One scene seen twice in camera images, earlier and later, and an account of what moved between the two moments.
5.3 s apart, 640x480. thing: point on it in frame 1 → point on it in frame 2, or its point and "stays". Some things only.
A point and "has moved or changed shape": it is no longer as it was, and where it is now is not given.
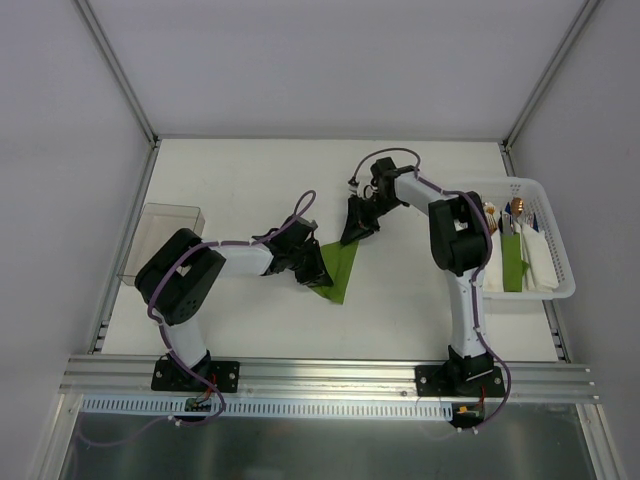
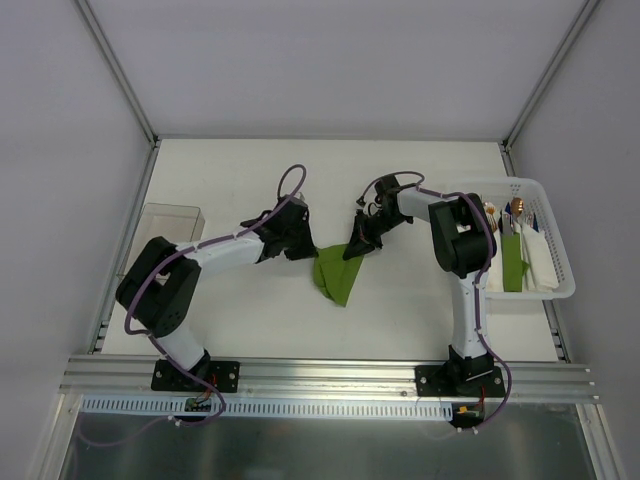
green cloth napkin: [339, 260] has moved or changed shape
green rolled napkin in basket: [513, 265] stays
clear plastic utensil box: [158, 222] stays
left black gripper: [308, 261] → [298, 239]
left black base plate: [223, 375] stays
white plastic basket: [535, 200] stays
